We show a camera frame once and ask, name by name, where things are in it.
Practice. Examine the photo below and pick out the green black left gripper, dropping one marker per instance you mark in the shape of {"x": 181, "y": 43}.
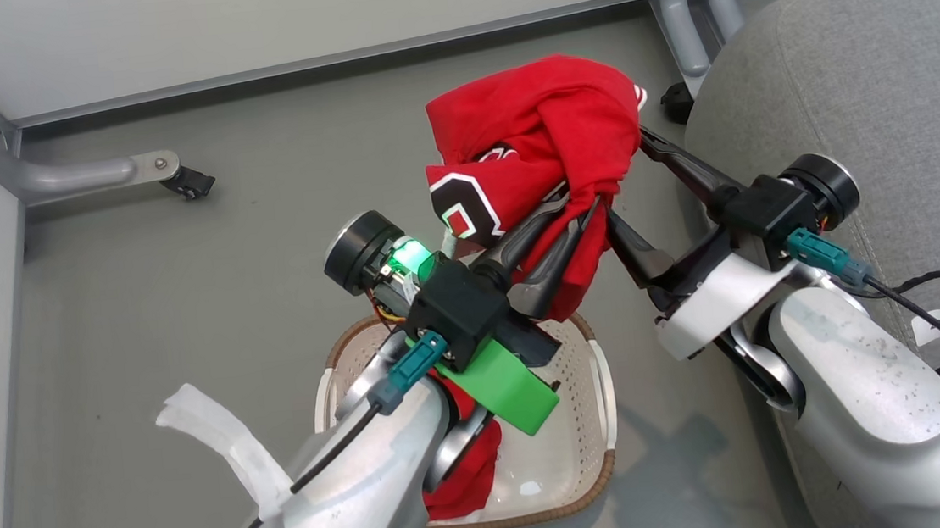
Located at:
{"x": 502, "y": 384}

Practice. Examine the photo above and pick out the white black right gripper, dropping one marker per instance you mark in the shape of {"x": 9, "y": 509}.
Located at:
{"x": 720, "y": 306}

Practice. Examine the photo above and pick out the red white clothing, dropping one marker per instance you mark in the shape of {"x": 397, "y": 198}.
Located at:
{"x": 543, "y": 130}

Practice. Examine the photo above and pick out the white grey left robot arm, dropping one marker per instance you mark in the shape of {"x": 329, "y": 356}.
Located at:
{"x": 354, "y": 495}

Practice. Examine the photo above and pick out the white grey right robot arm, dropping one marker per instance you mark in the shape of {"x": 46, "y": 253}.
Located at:
{"x": 873, "y": 399}

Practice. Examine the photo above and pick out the cream laundry basket brown rim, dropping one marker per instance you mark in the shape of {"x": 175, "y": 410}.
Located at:
{"x": 575, "y": 442}

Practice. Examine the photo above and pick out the grey fabric seat cushion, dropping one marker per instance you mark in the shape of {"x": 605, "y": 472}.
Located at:
{"x": 889, "y": 91}

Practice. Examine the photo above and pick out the black caster wheel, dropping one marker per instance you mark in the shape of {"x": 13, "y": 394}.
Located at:
{"x": 189, "y": 184}
{"x": 677, "y": 103}

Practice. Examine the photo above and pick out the white tape strip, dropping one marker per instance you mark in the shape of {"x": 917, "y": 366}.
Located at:
{"x": 226, "y": 443}

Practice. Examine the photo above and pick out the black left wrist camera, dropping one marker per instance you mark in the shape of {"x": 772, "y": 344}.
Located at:
{"x": 452, "y": 304}

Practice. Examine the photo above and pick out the grey metal frame leg curved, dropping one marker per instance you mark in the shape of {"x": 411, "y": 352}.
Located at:
{"x": 681, "y": 7}

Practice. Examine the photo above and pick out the grey metal frame leg flat bracket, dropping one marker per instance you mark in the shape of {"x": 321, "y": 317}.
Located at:
{"x": 45, "y": 173}

